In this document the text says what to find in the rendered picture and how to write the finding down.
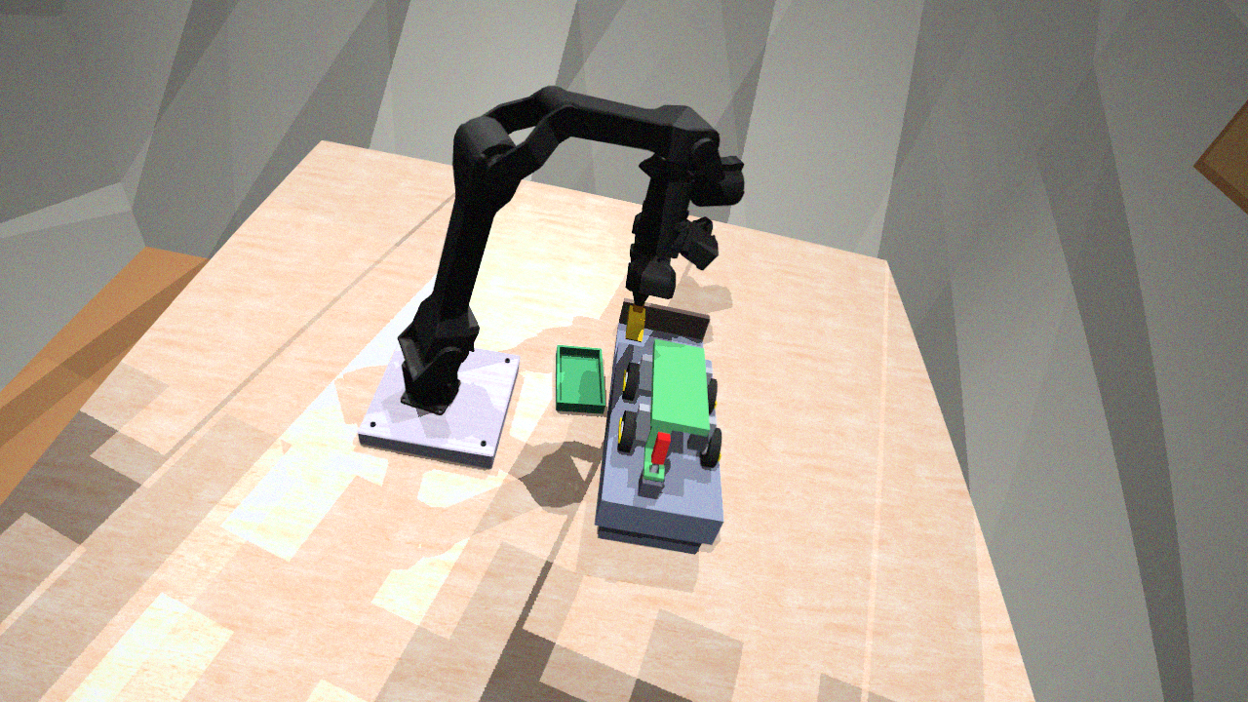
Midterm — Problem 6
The yellow wedge chock with orange handle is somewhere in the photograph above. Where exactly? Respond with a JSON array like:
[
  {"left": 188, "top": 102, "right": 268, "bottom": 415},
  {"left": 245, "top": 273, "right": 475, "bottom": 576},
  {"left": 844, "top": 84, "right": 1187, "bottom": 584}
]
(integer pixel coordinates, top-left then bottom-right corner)
[{"left": 625, "top": 302, "right": 645, "bottom": 342}]

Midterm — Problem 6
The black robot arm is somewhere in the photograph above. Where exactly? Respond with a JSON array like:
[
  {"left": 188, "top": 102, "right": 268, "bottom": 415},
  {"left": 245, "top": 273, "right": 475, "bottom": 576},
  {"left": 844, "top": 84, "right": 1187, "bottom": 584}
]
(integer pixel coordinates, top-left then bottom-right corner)
[{"left": 397, "top": 86, "right": 745, "bottom": 415}]

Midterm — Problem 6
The green wheeled trolley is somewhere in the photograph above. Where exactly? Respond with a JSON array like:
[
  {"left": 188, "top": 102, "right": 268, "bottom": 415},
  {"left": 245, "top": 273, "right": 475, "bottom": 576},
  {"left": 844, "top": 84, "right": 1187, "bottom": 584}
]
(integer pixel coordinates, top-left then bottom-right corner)
[{"left": 617, "top": 339, "right": 723, "bottom": 482}]

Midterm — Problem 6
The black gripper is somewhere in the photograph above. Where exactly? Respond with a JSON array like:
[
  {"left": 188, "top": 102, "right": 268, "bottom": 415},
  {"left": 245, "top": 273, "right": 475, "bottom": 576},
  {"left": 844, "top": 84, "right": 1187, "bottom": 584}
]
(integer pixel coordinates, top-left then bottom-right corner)
[{"left": 625, "top": 200, "right": 686, "bottom": 306}]

